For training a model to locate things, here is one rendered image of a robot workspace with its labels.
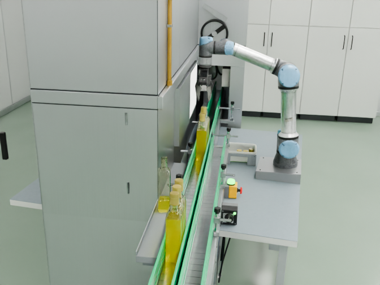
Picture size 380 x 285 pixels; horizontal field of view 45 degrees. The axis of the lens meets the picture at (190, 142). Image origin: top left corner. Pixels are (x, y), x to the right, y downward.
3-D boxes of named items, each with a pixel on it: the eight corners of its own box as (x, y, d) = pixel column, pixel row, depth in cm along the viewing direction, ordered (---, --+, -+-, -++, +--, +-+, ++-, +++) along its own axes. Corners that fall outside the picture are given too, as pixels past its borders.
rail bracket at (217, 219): (213, 233, 194) (214, 204, 190) (230, 234, 194) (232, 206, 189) (212, 238, 191) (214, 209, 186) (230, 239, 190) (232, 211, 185)
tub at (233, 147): (223, 153, 315) (223, 141, 312) (255, 155, 312) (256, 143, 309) (221, 163, 298) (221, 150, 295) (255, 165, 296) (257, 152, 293)
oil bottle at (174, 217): (167, 254, 179) (168, 189, 169) (181, 255, 178) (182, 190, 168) (165, 262, 173) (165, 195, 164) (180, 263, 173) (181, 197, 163)
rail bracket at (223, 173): (220, 186, 237) (221, 163, 233) (234, 187, 237) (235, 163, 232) (219, 190, 234) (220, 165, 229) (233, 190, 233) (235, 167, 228)
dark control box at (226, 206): (221, 216, 233) (222, 202, 230) (237, 217, 232) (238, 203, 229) (220, 224, 225) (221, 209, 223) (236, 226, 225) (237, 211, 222)
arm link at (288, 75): (297, 151, 276) (298, 61, 259) (299, 160, 262) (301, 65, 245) (277, 152, 278) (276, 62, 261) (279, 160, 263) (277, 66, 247)
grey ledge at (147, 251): (173, 177, 269) (173, 159, 265) (188, 178, 268) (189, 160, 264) (135, 276, 180) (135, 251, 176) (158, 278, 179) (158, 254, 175)
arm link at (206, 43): (214, 38, 250) (198, 37, 251) (212, 58, 254) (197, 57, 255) (214, 36, 257) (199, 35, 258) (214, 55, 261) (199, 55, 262)
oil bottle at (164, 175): (158, 206, 214) (157, 155, 205) (169, 206, 215) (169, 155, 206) (158, 212, 209) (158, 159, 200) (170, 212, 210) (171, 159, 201)
